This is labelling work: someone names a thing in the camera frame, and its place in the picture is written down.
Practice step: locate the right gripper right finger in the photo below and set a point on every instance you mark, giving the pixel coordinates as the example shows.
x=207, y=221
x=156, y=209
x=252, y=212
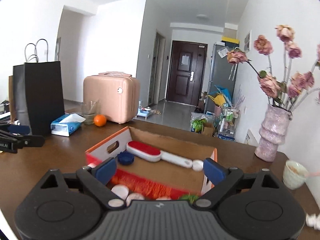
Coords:
x=248, y=205

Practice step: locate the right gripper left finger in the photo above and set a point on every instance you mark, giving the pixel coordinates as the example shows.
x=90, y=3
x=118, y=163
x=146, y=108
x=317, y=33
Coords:
x=68, y=205

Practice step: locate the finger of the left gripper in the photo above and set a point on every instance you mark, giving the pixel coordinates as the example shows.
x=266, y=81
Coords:
x=12, y=143
x=15, y=129

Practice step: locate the white ribbed cap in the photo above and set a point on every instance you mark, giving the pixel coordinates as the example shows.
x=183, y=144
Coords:
x=121, y=191

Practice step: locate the green spray bottle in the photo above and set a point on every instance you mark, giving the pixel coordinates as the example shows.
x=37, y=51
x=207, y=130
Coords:
x=191, y=198

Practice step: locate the white round disc device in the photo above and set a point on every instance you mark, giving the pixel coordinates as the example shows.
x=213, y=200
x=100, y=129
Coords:
x=134, y=196

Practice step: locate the blue purple round lid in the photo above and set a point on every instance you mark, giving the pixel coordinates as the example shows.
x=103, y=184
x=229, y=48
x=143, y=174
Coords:
x=125, y=158

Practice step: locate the red white lint brush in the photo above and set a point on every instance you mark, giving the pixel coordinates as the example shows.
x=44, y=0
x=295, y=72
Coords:
x=153, y=155

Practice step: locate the white plastic bottle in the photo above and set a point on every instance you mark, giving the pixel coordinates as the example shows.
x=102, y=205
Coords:
x=197, y=165

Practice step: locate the brown paper bag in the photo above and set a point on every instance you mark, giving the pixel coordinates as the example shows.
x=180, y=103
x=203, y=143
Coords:
x=11, y=100

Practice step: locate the black paper bag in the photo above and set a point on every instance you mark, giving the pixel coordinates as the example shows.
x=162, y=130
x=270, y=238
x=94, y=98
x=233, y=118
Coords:
x=38, y=93

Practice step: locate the blue tissue box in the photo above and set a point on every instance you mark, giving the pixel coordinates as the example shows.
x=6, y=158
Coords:
x=66, y=124

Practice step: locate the pale green bowl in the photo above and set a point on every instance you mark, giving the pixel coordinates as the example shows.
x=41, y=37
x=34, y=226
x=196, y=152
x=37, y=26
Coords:
x=294, y=175

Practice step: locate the clear glass cup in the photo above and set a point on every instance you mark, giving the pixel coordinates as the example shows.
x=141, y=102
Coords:
x=89, y=110

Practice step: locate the orange fruit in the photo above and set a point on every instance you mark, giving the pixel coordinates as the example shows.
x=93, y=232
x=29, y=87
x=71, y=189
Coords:
x=100, y=120

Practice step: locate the pink ceramic vase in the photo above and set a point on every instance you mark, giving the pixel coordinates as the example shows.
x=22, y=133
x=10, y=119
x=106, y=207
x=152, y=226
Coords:
x=272, y=132

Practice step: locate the red cardboard box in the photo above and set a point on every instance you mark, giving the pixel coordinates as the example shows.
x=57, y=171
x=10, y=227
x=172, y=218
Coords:
x=154, y=165

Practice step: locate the pink suitcase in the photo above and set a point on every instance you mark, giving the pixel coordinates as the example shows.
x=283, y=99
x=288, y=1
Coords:
x=116, y=93

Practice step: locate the grey refrigerator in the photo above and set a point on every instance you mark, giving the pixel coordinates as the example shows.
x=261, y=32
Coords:
x=221, y=74

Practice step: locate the dark brown door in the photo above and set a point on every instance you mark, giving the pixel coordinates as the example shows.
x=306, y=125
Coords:
x=187, y=65

